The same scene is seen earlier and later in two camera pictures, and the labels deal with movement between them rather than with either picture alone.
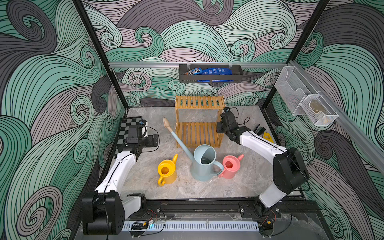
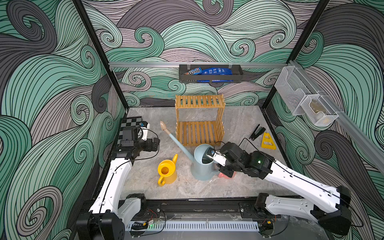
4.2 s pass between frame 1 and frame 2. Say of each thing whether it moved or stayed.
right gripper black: moved
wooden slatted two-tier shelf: stayed
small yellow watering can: stayed
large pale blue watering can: stayed
